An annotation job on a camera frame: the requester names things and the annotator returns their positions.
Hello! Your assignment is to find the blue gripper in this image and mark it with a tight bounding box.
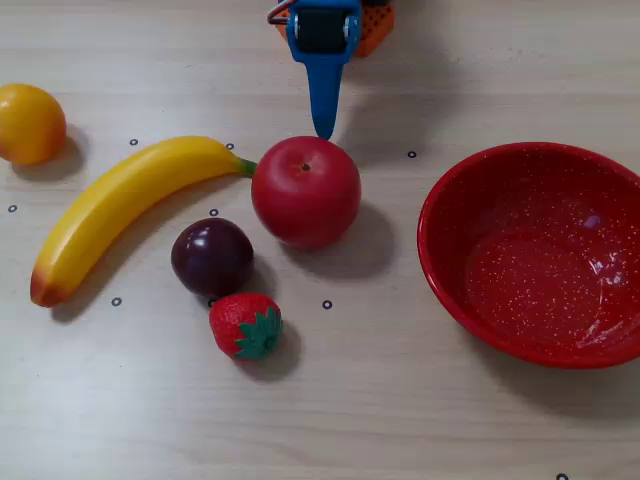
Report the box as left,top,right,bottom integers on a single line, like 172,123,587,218
288,0,364,142

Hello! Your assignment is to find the yellow-orange toy peach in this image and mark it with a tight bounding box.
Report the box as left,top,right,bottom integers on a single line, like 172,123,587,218
0,83,68,167

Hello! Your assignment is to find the orange robot base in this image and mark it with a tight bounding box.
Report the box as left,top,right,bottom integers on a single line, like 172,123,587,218
276,0,397,58

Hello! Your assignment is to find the red speckled enamel bowl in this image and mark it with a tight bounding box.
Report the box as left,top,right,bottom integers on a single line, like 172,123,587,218
416,141,640,371

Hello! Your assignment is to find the red toy apple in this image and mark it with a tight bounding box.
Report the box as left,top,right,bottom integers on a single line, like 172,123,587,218
250,135,363,251

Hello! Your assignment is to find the dark purple toy plum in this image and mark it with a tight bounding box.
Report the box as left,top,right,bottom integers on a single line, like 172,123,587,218
170,216,256,299

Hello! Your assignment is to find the yellow toy banana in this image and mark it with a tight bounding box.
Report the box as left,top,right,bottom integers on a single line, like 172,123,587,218
29,135,259,309

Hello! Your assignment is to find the red toy strawberry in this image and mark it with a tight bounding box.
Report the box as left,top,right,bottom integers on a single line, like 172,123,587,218
208,292,285,362

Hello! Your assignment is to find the white red black gripper cable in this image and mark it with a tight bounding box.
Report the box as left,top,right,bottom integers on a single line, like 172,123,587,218
266,0,293,27

